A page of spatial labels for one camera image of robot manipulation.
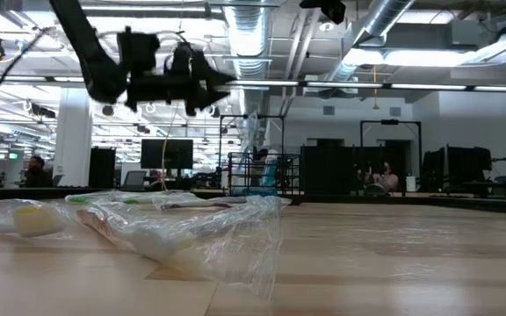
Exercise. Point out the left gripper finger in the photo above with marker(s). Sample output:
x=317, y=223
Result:
x=209, y=97
x=211, y=76

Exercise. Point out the blue toothbrush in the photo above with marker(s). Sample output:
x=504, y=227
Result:
x=249, y=131

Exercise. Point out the blue mouthwash bottle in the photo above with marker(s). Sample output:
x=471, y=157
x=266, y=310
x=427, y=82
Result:
x=269, y=175

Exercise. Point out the blue toothpaste tube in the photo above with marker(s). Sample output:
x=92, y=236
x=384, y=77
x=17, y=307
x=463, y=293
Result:
x=253, y=191

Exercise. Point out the purple toothbrush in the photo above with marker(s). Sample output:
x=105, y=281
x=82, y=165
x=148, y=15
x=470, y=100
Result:
x=191, y=203

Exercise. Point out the green toothbrush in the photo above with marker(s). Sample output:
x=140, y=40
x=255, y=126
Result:
x=77, y=198

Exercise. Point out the red orange toothbrush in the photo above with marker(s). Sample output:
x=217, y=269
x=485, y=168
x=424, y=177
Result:
x=156, y=239

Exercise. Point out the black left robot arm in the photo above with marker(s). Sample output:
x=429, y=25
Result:
x=95, y=66

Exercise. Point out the black computer monitor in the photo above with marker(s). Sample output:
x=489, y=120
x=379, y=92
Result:
x=167, y=153

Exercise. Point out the overhead light bar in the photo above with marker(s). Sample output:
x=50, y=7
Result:
x=345, y=84

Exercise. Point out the person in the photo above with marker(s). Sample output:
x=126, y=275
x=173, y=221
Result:
x=260, y=154
x=38, y=175
x=387, y=180

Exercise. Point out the grey office chair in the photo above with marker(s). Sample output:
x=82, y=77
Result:
x=134, y=180

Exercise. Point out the black cabinet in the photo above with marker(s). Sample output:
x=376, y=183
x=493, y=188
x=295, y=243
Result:
x=102, y=169

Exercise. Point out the white square pillar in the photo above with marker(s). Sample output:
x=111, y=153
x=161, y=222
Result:
x=73, y=140

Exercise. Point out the black partition panel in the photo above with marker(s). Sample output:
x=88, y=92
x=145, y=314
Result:
x=332, y=171

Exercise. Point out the white cup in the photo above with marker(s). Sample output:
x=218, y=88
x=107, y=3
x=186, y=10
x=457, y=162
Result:
x=410, y=183

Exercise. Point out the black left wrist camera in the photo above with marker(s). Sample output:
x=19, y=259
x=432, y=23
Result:
x=139, y=50

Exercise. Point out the silver ventilation duct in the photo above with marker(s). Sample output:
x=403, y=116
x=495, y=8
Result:
x=247, y=39
x=385, y=17

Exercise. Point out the black gantry frame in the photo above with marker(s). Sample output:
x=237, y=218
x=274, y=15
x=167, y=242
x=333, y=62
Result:
x=389, y=121

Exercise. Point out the black aluminium table frame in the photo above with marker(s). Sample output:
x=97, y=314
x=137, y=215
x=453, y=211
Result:
x=411, y=202

